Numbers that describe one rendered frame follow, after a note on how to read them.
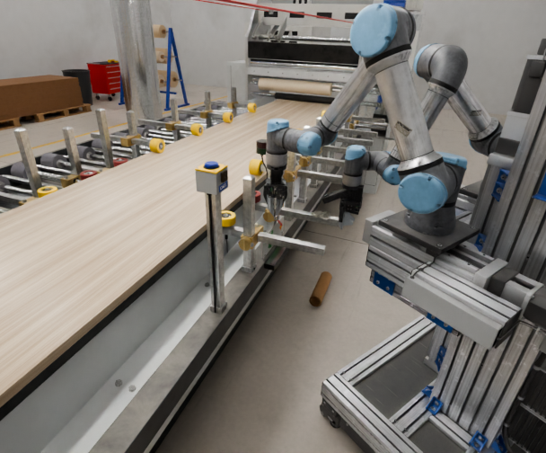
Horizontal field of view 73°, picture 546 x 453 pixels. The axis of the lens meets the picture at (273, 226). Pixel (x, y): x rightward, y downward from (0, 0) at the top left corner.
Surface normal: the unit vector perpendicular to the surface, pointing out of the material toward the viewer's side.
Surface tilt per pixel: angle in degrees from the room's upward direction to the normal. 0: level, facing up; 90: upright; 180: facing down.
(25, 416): 90
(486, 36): 90
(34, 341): 0
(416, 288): 90
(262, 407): 0
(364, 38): 83
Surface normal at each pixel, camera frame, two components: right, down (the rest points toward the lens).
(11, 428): 0.93, 0.19
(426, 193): -0.57, 0.47
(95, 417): 0.03, -0.88
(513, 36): -0.40, 0.42
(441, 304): -0.80, 0.26
